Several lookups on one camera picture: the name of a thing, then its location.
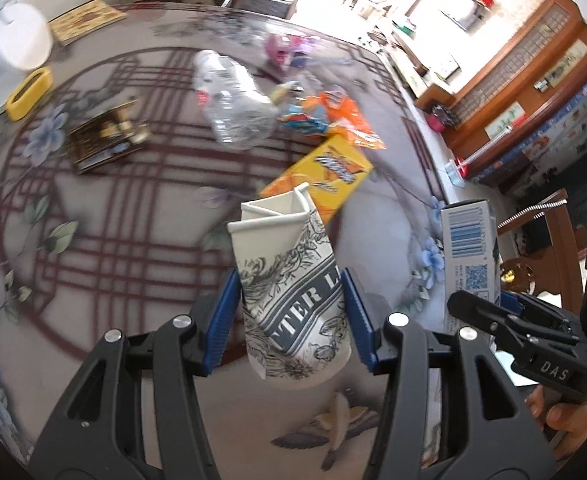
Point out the clear plastic bottle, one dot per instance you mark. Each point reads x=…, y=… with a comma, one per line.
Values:
x=233, y=100

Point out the small yellow wrapper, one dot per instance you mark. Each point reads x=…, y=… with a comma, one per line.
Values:
x=283, y=92

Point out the carved wooden chair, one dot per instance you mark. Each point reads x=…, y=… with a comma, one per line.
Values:
x=568, y=240

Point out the white and blue box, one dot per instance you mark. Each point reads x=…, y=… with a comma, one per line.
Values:
x=466, y=240

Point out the television cabinet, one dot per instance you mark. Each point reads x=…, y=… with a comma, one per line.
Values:
x=423, y=87

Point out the person's right hand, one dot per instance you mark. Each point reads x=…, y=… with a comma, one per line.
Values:
x=566, y=417

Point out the blue patterned door poster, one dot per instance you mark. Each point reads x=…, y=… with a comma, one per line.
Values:
x=548, y=145

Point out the dark gold cigarette box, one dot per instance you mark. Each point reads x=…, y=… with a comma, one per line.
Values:
x=98, y=147

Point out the pink wrapper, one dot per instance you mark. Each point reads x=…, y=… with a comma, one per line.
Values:
x=281, y=50

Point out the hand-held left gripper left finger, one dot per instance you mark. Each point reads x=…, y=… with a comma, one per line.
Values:
x=221, y=325

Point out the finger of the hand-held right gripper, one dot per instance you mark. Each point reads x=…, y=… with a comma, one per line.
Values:
x=478, y=310
x=518, y=302

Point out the wall television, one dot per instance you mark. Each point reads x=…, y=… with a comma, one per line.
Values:
x=461, y=15

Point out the orange drink carton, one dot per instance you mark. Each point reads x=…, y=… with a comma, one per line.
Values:
x=333, y=165

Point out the small wall picture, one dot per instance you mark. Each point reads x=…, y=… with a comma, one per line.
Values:
x=503, y=120

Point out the broom with dustpan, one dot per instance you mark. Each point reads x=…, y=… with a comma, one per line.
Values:
x=456, y=172

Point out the hanging scroll picture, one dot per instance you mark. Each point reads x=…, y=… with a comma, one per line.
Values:
x=563, y=65

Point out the yellow tape dispenser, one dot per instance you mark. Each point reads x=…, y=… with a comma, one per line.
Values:
x=20, y=105

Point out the brown patterned book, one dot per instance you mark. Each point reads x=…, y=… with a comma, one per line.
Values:
x=85, y=20

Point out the small red waste basket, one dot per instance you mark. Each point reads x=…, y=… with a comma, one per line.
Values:
x=438, y=122

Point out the printed paper cup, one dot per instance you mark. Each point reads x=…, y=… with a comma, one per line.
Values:
x=293, y=305

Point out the blue and orange snack wrapper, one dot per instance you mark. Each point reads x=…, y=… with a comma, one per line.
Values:
x=303, y=122

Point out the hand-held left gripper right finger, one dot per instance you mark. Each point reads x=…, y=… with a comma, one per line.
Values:
x=361, y=320

